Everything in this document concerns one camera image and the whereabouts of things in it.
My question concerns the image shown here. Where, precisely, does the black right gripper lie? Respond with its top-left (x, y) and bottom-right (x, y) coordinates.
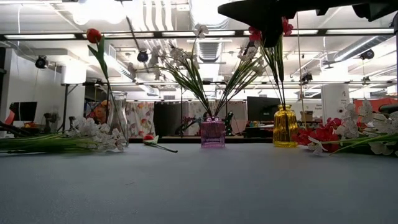
top-left (217, 0), bottom-right (354, 48)

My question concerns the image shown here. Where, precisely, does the yellow ribbed glass vase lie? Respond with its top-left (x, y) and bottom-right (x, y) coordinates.
top-left (272, 104), bottom-right (299, 148)

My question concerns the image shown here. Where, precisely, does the pink ribbed glass vase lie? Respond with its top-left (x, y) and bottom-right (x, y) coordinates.
top-left (200, 116), bottom-right (226, 149)

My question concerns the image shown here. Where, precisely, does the clear glass vase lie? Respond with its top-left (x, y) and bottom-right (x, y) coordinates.
top-left (105, 90), bottom-right (130, 147)

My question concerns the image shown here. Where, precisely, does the large black monitor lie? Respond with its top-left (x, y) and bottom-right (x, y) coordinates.
top-left (247, 96), bottom-right (281, 123)

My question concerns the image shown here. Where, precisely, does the floral curtain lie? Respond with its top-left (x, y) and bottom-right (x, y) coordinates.
top-left (186, 101), bottom-right (248, 138)
top-left (126, 101), bottom-right (156, 138)

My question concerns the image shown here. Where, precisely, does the brown cardboard box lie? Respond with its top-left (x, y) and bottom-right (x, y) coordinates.
top-left (300, 110), bottom-right (314, 123)

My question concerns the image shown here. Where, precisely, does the white pillar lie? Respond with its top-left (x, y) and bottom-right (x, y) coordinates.
top-left (320, 83), bottom-right (351, 138)

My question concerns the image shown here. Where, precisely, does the black partition panel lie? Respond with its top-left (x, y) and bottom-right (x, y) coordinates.
top-left (154, 101), bottom-right (185, 138)

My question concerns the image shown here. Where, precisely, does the orange partition screen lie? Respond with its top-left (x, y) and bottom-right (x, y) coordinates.
top-left (353, 98), bottom-right (398, 125)

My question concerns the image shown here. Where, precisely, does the small black monitor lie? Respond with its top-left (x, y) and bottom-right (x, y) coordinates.
top-left (9, 101), bottom-right (38, 123)

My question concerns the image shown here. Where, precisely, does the black rig frame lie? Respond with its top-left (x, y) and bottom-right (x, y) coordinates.
top-left (0, 12), bottom-right (398, 144)

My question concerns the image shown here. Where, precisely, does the black background stand frame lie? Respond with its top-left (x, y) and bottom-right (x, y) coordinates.
top-left (61, 81), bottom-right (229, 138)

